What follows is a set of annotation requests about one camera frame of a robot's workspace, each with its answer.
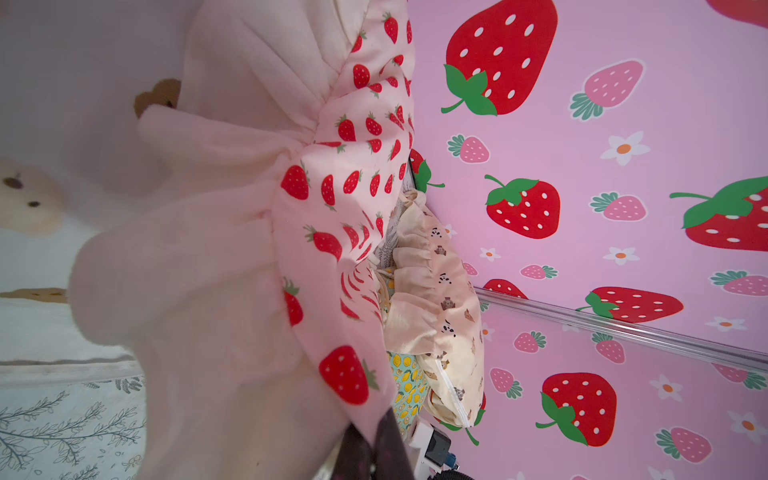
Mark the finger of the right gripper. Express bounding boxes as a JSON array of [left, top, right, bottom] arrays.
[[331, 409, 415, 480]]

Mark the lemon print pillowcase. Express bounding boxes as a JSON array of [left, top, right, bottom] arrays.
[[389, 352, 430, 438]]

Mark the cream animal print ruffled pillowcase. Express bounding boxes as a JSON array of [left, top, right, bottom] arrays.
[[374, 190, 485, 428]]

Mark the red strawberry print ruffled pillowcase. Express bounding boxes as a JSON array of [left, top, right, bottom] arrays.
[[69, 1, 415, 479]]

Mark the cream bear print pillow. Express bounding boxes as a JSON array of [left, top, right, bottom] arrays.
[[1, 1, 199, 365]]

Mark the grey fern print table cloth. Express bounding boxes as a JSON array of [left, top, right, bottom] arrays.
[[1, 359, 146, 479]]

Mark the right aluminium frame post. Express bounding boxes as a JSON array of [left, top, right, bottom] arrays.
[[476, 288, 767, 372]]

